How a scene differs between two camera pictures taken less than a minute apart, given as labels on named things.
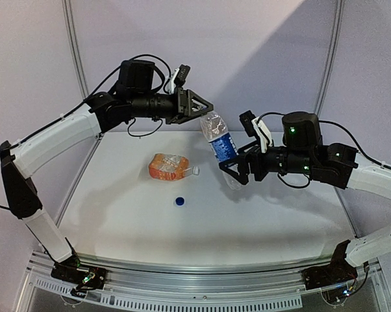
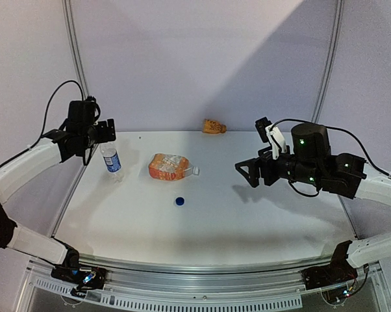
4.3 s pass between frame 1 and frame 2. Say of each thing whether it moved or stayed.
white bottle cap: stayed
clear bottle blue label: moved
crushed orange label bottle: stayed
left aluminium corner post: stayed
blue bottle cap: stayed
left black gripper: moved
